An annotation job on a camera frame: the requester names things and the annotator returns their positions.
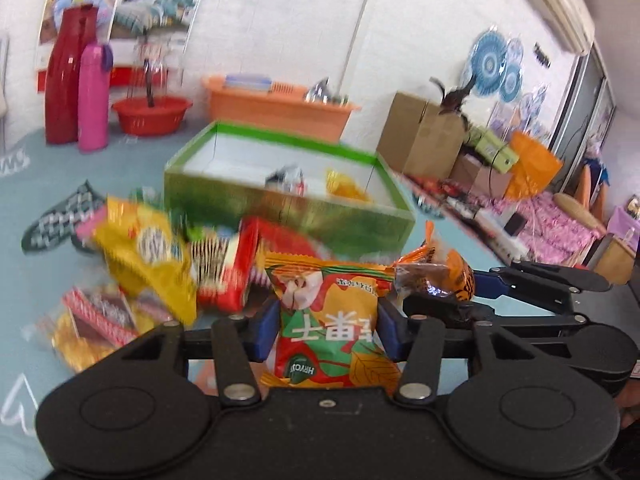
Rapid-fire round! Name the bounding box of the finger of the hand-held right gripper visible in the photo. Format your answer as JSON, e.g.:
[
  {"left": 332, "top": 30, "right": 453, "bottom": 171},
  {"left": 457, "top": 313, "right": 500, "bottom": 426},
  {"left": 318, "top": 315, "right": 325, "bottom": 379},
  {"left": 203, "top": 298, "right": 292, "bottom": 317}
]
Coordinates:
[
  {"left": 402, "top": 294, "right": 588, "bottom": 330},
  {"left": 472, "top": 260, "right": 613, "bottom": 315}
]

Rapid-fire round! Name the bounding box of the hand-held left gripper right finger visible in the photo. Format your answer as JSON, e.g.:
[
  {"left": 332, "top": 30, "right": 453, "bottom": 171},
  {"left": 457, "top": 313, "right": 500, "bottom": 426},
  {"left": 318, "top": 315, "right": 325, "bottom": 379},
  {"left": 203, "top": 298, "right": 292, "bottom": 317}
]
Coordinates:
[{"left": 378, "top": 299, "right": 540, "bottom": 407}]

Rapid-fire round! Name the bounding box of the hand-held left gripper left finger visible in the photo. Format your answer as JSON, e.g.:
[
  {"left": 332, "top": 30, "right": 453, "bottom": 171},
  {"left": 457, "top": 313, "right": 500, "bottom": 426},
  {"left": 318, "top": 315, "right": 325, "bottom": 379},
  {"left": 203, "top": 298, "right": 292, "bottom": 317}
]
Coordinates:
[{"left": 121, "top": 301, "right": 280, "bottom": 408}]

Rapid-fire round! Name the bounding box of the orange leaf print snack packet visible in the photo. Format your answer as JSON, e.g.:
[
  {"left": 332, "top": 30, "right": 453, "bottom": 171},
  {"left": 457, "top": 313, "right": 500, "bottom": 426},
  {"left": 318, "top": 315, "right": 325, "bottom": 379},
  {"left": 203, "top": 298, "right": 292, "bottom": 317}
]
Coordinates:
[{"left": 262, "top": 252, "right": 403, "bottom": 391}]

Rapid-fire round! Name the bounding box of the orange cake packet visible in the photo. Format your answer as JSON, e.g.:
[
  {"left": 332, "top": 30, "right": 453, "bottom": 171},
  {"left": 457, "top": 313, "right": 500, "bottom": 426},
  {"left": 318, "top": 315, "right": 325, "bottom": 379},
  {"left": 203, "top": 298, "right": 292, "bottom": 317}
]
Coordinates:
[{"left": 392, "top": 220, "right": 476, "bottom": 306}]

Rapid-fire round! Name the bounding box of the green cardboard box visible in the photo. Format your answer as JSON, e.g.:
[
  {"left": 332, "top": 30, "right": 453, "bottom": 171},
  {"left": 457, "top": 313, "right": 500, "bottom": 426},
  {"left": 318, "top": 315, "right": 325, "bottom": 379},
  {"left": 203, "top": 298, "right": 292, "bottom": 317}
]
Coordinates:
[{"left": 164, "top": 120, "right": 417, "bottom": 261}]

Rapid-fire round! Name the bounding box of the red checked snack packet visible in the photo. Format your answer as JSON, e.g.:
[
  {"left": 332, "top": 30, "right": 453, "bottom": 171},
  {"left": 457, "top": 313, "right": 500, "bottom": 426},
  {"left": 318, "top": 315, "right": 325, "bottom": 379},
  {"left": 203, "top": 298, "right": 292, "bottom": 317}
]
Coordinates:
[{"left": 60, "top": 285, "right": 176, "bottom": 351}]

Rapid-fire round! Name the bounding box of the pink floral cloth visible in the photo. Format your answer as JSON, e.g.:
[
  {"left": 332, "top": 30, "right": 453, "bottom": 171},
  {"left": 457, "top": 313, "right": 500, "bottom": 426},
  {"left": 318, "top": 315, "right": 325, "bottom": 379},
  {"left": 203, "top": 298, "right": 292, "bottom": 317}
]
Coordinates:
[{"left": 415, "top": 175, "right": 608, "bottom": 266}]

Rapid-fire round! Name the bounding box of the black power adapter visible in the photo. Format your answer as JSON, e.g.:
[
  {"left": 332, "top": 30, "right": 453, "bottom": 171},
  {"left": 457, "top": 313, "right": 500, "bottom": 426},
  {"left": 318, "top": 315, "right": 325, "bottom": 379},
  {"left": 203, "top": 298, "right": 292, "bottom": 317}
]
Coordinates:
[{"left": 504, "top": 212, "right": 532, "bottom": 236}]

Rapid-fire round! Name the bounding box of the white power strip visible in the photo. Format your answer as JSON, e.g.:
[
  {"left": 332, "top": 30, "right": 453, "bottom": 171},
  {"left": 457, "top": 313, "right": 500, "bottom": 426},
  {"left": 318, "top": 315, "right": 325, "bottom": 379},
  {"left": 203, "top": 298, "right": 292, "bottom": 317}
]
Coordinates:
[{"left": 470, "top": 207, "right": 523, "bottom": 256}]

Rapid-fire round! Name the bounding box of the woven straw cushion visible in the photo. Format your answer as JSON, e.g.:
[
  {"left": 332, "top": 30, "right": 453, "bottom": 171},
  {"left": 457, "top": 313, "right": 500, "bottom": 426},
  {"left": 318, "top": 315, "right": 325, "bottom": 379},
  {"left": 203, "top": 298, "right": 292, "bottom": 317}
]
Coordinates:
[{"left": 552, "top": 192, "right": 608, "bottom": 233}]

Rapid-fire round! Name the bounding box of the black white striped snack packet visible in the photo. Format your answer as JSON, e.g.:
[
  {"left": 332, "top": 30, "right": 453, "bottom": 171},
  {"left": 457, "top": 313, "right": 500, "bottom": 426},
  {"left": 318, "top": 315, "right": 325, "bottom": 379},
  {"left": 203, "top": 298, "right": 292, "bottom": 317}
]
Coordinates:
[{"left": 187, "top": 230, "right": 243, "bottom": 291}]

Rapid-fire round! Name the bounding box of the purple cloth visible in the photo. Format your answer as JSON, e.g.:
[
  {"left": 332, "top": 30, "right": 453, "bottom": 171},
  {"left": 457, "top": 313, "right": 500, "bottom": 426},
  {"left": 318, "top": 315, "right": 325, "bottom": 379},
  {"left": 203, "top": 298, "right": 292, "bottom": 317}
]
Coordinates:
[{"left": 607, "top": 205, "right": 640, "bottom": 241}]

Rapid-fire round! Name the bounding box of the orange plastic bag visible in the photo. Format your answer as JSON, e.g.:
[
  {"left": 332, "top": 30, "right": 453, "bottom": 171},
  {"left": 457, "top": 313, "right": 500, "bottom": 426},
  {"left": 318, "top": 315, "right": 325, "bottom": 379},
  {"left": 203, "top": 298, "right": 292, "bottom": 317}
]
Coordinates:
[{"left": 505, "top": 130, "right": 565, "bottom": 201}]

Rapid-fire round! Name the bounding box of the small cardboard box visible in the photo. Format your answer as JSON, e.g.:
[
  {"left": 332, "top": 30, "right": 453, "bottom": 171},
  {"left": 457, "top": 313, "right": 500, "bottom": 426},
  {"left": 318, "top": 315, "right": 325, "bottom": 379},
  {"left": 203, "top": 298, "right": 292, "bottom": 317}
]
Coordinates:
[{"left": 450, "top": 152, "right": 513, "bottom": 196}]

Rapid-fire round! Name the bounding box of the small green box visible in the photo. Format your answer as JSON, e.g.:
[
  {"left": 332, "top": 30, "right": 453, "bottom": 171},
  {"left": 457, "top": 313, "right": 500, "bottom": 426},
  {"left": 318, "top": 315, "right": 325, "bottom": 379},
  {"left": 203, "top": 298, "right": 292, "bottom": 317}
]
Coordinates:
[{"left": 472, "top": 127, "right": 518, "bottom": 171}]

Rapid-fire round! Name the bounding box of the small yellow snack packet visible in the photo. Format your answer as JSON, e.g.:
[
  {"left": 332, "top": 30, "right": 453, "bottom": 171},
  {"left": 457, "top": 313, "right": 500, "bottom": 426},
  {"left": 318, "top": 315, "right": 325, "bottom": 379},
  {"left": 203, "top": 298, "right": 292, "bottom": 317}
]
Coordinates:
[{"left": 325, "top": 169, "right": 373, "bottom": 203}]

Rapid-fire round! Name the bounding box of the silver black snack packet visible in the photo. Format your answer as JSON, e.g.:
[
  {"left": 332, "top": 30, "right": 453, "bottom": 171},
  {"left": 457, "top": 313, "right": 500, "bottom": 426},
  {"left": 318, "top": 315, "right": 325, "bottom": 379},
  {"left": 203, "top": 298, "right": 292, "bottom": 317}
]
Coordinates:
[{"left": 265, "top": 164, "right": 307, "bottom": 196}]

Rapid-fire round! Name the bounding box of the green snack packet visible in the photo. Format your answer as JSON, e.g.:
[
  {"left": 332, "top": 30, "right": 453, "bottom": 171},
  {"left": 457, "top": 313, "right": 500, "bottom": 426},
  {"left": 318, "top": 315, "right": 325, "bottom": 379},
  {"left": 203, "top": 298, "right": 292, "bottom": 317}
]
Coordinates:
[{"left": 130, "top": 185, "right": 166, "bottom": 211}]

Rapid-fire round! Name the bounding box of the brown cardboard box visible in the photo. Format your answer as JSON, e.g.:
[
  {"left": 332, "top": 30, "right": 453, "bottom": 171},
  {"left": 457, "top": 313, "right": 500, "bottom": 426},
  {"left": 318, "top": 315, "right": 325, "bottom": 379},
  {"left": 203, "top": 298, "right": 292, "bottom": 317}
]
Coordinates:
[{"left": 376, "top": 91, "right": 468, "bottom": 181}]

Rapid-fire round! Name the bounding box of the small blue paper fan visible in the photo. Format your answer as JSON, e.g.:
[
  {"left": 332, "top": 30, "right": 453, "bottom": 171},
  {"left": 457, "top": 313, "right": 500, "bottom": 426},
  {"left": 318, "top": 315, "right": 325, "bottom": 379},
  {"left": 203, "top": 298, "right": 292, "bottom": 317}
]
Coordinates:
[
  {"left": 500, "top": 62, "right": 523, "bottom": 103},
  {"left": 502, "top": 35, "right": 525, "bottom": 68}
]

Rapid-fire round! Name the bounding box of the dark purple plant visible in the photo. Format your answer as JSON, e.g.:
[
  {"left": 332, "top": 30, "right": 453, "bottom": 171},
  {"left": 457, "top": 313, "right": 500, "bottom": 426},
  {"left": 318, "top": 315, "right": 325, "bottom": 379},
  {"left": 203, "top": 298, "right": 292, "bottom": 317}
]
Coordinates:
[{"left": 430, "top": 76, "right": 473, "bottom": 116}]

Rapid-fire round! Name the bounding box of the orange plastic basin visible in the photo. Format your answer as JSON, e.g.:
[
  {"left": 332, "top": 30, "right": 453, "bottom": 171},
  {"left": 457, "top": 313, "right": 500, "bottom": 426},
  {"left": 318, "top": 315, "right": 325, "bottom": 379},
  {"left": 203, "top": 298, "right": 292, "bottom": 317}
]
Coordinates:
[{"left": 201, "top": 75, "right": 362, "bottom": 143}]

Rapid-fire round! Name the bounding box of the large blue paper fan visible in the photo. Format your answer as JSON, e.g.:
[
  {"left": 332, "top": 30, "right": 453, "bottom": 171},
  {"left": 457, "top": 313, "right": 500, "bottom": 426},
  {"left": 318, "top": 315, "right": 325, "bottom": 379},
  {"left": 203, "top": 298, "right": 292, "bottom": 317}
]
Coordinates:
[{"left": 470, "top": 30, "right": 508, "bottom": 98}]

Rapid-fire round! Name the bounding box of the black white zigzag cloth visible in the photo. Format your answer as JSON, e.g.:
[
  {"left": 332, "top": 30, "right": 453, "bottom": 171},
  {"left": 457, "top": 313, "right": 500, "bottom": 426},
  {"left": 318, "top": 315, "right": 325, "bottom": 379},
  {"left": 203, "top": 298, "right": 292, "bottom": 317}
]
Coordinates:
[{"left": 21, "top": 180, "right": 108, "bottom": 256}]

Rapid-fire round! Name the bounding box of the red plastic basin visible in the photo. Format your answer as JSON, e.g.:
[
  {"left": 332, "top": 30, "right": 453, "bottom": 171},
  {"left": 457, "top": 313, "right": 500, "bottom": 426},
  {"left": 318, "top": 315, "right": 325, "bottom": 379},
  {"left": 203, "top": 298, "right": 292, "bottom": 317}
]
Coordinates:
[{"left": 111, "top": 96, "right": 193, "bottom": 137}]

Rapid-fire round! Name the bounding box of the silver foil bag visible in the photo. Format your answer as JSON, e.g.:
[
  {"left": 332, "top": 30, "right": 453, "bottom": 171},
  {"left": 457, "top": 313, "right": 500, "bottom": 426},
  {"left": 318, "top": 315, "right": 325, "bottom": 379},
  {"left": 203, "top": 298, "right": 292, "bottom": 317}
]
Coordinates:
[{"left": 302, "top": 77, "right": 333, "bottom": 103}]

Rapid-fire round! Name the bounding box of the blue lidded container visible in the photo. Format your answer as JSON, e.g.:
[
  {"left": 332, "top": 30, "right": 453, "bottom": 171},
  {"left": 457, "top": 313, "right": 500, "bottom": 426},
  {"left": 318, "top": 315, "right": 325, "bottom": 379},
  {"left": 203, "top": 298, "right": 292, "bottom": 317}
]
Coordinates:
[{"left": 225, "top": 74, "right": 273, "bottom": 93}]

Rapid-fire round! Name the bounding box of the white air conditioner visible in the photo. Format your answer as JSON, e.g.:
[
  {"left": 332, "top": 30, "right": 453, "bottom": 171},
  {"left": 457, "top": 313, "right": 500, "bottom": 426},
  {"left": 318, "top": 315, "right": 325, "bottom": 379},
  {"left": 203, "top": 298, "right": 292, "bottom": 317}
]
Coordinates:
[{"left": 520, "top": 0, "right": 596, "bottom": 56}]

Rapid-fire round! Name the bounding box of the pink bottle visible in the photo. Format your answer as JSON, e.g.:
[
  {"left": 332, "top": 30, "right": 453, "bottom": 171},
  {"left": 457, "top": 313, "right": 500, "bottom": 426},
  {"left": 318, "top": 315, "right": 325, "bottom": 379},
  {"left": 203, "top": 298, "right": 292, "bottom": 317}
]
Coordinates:
[{"left": 77, "top": 42, "right": 113, "bottom": 153}]

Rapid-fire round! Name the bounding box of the red paper banner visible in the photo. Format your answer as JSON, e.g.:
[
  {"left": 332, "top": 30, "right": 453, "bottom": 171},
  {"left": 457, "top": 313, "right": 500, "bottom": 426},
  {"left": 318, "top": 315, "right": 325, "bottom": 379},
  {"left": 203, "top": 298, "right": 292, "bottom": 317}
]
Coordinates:
[{"left": 35, "top": 65, "right": 146, "bottom": 93}]

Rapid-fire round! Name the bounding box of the red thermos jug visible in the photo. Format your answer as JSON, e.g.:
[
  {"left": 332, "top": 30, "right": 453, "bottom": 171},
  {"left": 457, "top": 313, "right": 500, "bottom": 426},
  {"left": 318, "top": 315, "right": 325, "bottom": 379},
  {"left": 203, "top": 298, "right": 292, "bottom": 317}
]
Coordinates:
[{"left": 45, "top": 4, "right": 98, "bottom": 145}]

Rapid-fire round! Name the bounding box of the white wall conduit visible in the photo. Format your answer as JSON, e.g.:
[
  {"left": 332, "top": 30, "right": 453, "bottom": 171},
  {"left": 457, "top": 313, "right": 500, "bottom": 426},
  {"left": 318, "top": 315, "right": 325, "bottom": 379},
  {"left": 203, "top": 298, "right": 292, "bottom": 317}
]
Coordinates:
[{"left": 340, "top": 0, "right": 381, "bottom": 96}]

